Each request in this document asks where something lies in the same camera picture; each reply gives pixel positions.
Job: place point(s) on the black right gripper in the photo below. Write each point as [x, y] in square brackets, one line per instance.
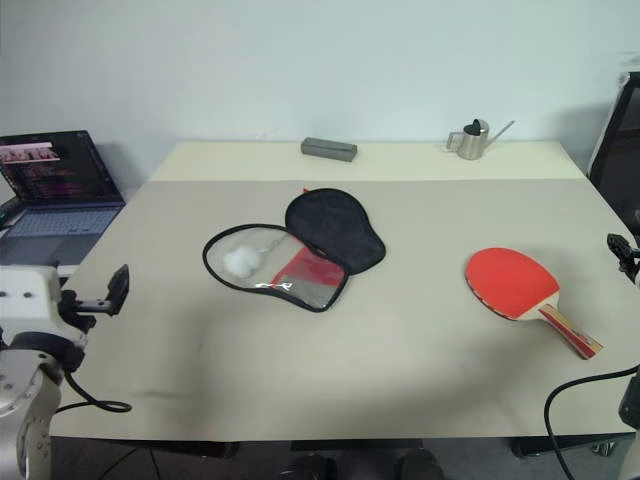
[622, 252]

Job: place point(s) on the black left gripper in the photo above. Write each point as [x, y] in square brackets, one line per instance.
[77, 315]

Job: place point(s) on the red table tennis paddle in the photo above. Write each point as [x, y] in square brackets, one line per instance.
[510, 280]

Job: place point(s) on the black red paddle case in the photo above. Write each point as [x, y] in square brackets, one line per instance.
[330, 225]

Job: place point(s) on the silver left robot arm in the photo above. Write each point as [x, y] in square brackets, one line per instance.
[20, 380]

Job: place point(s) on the white side desk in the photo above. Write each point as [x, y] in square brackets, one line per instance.
[67, 269]

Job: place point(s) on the black office chair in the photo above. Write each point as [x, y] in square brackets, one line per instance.
[620, 165]

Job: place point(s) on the open laptop computer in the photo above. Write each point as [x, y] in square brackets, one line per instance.
[60, 220]

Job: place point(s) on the silver metal watering can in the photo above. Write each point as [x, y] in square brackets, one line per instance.
[472, 145]

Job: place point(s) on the beige table cover sheet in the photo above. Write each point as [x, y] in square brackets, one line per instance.
[320, 375]

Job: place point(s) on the grey rectangular box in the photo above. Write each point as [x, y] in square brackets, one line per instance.
[330, 149]

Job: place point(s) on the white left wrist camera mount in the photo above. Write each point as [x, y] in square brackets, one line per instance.
[25, 295]

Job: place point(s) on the black table frame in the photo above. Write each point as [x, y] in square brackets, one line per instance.
[350, 446]

